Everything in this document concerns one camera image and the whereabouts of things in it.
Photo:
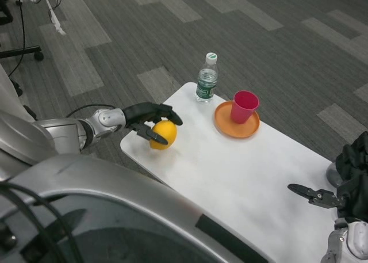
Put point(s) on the beige fabric panel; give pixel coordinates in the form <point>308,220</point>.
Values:
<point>10,96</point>

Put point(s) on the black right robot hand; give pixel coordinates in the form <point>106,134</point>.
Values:
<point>355,188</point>

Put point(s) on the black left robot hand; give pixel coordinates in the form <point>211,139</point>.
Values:
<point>143,110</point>

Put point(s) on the orange plastic plate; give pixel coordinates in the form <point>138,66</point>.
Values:
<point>230,129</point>

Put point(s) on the clear plastic water bottle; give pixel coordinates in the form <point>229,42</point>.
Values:
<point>206,87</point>

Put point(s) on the black office chair base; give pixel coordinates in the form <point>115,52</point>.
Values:
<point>20,51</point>

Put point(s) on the yellow lemon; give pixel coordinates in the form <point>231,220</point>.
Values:
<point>167,130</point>

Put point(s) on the silver robot chest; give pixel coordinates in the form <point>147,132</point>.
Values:
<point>129,202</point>

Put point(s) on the pink plastic cup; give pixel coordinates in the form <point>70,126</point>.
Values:
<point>243,110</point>

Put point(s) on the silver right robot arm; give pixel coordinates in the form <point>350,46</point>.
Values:
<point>353,243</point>

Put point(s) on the black jar with clear base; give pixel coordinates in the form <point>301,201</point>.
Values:
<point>333,175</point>

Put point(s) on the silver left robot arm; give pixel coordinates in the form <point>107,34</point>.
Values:
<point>66,133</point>

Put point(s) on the white frame stand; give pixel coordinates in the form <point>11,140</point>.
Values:
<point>53,12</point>

